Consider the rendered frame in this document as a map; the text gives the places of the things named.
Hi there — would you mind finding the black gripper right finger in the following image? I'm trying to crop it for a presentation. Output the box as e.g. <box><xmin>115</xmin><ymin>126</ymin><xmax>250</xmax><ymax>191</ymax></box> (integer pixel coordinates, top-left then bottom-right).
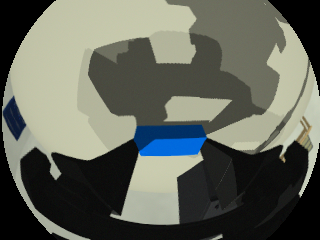
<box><xmin>200</xmin><ymin>138</ymin><xmax>283</xmax><ymax>211</ymax></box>

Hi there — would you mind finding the blue rectangular block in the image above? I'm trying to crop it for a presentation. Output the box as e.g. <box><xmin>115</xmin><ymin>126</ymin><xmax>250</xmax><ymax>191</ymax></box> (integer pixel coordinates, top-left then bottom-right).
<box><xmin>134</xmin><ymin>125</ymin><xmax>207</xmax><ymax>156</ymax></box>

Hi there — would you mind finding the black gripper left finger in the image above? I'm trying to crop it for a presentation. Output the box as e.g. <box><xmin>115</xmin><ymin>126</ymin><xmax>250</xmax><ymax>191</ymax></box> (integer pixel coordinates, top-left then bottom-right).
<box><xmin>51</xmin><ymin>138</ymin><xmax>139</xmax><ymax>216</ymax></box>

